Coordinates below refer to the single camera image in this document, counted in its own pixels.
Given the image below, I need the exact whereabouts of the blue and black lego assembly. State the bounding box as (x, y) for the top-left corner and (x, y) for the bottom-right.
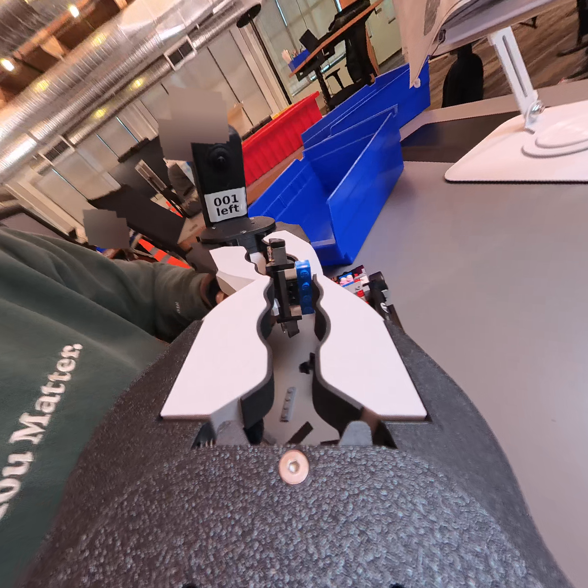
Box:
(266, 239), (319, 338)

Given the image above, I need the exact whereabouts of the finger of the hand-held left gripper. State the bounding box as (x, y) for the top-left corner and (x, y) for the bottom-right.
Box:
(264, 230), (329, 282)
(209, 246), (270, 296)

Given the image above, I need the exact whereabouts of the person's left forearm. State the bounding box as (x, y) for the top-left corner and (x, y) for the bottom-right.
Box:
(106, 257), (213, 343)

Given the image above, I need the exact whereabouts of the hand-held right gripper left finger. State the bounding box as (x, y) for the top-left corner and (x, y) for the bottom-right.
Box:
(160, 277), (275, 444)

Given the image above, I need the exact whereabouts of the red plastic bin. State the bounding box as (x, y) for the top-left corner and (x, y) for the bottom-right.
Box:
(241, 91), (323, 176)

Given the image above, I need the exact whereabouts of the black standing desk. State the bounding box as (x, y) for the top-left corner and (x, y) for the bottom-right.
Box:
(288, 0), (384, 111)

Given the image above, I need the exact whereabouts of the blue plastic bin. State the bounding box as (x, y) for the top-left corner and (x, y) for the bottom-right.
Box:
(328, 60), (431, 138)
(247, 110), (406, 268)
(301, 85), (400, 152)

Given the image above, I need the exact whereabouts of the black lego car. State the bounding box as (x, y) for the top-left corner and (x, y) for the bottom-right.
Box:
(334, 263), (402, 329)

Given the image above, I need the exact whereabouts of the silver spiral air duct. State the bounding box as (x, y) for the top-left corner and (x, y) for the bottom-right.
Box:
(0, 0), (276, 184)

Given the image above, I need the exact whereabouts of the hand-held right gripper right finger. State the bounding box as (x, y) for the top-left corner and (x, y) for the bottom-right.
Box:
(312, 274), (428, 444)

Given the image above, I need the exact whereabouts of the black lego bar tile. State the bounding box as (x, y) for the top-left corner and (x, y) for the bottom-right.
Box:
(281, 422), (314, 445)

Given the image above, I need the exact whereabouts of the white monitor stand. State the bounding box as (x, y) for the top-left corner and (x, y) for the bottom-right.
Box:
(443, 25), (588, 184)

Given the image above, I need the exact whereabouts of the orange traffic cone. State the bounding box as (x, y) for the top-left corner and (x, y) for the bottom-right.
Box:
(137, 236), (194, 270)

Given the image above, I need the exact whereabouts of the person's green sweater torso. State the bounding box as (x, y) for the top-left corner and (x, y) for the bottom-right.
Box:
(0, 225), (189, 588)

